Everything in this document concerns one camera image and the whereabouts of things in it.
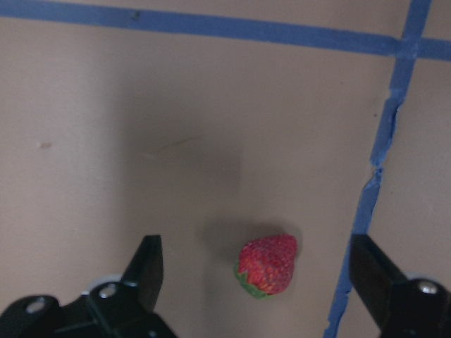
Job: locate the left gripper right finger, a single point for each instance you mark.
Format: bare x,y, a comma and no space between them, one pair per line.
401,306

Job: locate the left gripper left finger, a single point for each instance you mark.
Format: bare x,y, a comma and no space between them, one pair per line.
122,308

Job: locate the red strawberry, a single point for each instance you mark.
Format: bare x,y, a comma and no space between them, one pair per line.
265,266

